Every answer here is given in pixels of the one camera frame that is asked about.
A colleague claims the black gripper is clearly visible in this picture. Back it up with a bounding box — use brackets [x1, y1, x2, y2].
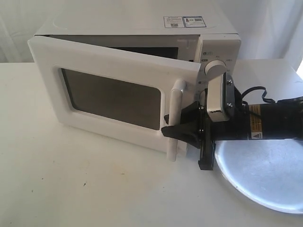
[161, 88, 251, 171]

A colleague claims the white microwave door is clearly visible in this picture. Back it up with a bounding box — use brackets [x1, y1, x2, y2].
[28, 36, 200, 161]

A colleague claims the upper white microwave knob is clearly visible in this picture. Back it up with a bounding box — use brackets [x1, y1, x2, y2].
[205, 60, 227, 77]

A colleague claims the white microwave oven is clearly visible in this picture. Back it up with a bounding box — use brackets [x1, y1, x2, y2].
[32, 11, 241, 108]

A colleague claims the white curtain backdrop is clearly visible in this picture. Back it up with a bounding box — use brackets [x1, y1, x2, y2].
[0, 0, 303, 64]

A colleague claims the round metal tray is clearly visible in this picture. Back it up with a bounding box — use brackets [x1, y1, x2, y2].
[215, 140, 303, 214]

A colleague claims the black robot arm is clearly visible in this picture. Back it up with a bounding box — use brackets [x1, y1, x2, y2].
[161, 86, 303, 170]

